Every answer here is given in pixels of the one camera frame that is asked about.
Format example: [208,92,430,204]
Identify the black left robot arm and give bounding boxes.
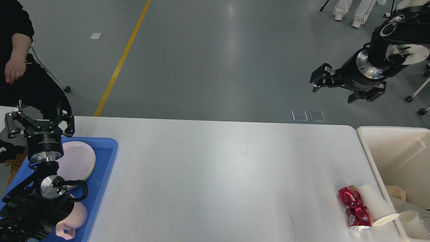
[1,100,88,242]

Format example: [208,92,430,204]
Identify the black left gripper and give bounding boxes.
[5,100,75,163]

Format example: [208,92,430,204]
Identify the yellow plate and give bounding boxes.
[81,151,96,180]

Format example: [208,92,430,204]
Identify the person in white trousers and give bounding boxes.
[333,0,377,28]

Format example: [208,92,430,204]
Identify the chair leg with caster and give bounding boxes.
[31,40,71,93]

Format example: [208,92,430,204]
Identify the clear plastic wrap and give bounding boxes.
[390,196,430,232]

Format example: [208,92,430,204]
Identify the beige plastic bin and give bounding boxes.
[356,126,429,242]

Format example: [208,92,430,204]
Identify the metal floor plates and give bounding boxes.
[291,110,326,122]

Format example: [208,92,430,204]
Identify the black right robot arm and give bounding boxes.
[310,2,430,103]

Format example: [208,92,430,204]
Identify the pink plate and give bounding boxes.
[57,141,94,180]

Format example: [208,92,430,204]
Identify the white office chair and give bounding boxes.
[385,0,430,116]

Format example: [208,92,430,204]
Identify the blue plastic tray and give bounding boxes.
[1,136,118,242]

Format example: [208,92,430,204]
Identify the seated person's hand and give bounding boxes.
[4,57,26,84]

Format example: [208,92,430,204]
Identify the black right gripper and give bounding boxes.
[310,49,386,103]

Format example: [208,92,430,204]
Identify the pink ribbed mug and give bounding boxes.
[55,202,88,240]

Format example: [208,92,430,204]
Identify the white paper cup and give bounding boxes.
[399,210,430,241]
[358,184,399,226]

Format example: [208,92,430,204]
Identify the brown paper bag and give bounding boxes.
[385,185,407,202]

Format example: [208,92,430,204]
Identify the person in black clothes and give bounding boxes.
[0,0,72,120]

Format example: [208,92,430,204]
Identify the crushed red wrapper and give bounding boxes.
[338,185,372,231]

